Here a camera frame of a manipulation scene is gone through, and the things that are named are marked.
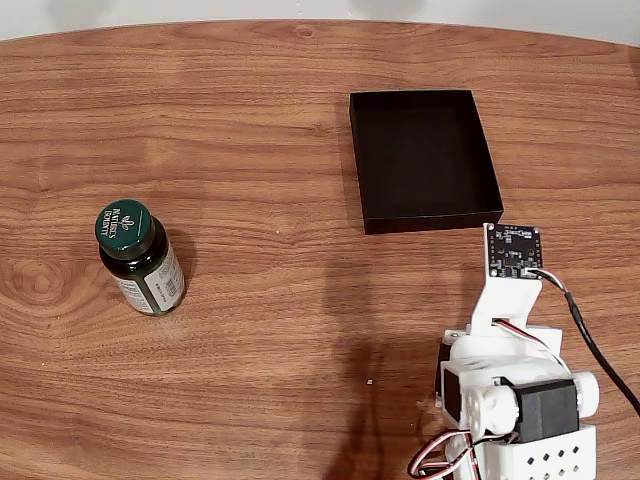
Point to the green-capped dark pill bottle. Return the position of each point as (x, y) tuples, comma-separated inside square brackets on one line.
[(122, 227)]

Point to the shallow black box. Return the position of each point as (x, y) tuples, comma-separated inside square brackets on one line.
[(422, 160)]

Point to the black camera circuit board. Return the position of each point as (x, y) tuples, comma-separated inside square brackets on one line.
[(515, 250)]

